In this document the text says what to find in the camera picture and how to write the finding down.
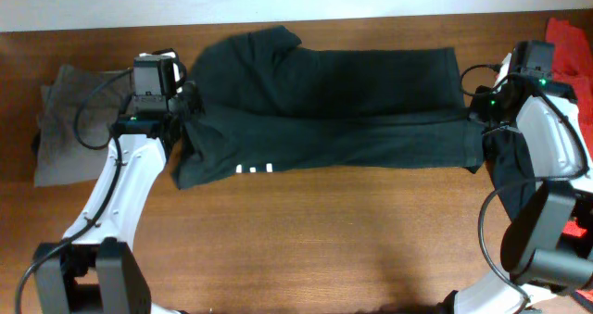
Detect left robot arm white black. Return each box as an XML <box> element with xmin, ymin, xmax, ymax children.
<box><xmin>15</xmin><ymin>49</ymin><xmax>200</xmax><ymax>313</ymax></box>

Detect folded grey shorts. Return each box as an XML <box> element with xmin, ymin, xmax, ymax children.
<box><xmin>34</xmin><ymin>65</ymin><xmax>133</xmax><ymax>187</ymax></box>

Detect red t-shirt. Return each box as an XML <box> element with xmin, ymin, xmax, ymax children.
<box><xmin>544</xmin><ymin>17</ymin><xmax>593</xmax><ymax>241</ymax></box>

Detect black garment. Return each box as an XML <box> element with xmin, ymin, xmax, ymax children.
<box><xmin>483</xmin><ymin>131</ymin><xmax>536</xmax><ymax>220</ymax></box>

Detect dark green t-shirt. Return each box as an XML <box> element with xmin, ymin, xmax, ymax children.
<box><xmin>172</xmin><ymin>26</ymin><xmax>484</xmax><ymax>189</ymax></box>

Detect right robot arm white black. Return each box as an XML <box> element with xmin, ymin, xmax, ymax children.
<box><xmin>437</xmin><ymin>41</ymin><xmax>592</xmax><ymax>314</ymax></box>

